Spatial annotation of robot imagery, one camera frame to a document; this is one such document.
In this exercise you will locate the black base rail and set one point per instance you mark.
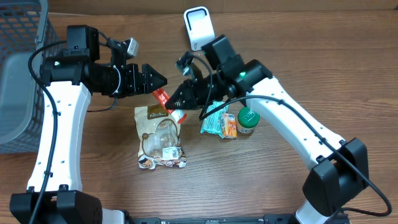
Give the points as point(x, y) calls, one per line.
point(217, 220)

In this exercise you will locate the green lid jar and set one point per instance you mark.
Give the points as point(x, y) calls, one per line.
point(247, 120)

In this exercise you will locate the teal snack packet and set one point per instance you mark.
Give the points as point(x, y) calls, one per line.
point(220, 123)

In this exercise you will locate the red stick snack packet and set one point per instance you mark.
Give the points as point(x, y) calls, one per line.
point(162, 97)

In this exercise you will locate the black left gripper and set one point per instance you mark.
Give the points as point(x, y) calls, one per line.
point(134, 85)

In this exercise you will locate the beige dried food bag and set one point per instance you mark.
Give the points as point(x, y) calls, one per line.
point(159, 136)

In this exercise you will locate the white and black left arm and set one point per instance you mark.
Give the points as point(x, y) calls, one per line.
point(54, 191)

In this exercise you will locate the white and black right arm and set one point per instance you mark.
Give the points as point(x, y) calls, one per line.
point(338, 169)

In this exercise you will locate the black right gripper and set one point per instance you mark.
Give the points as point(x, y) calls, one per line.
point(186, 91)

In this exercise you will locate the white barcode scanner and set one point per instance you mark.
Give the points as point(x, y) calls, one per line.
point(199, 27)

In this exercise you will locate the grey plastic mesh basket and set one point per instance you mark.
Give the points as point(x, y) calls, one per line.
point(25, 27)

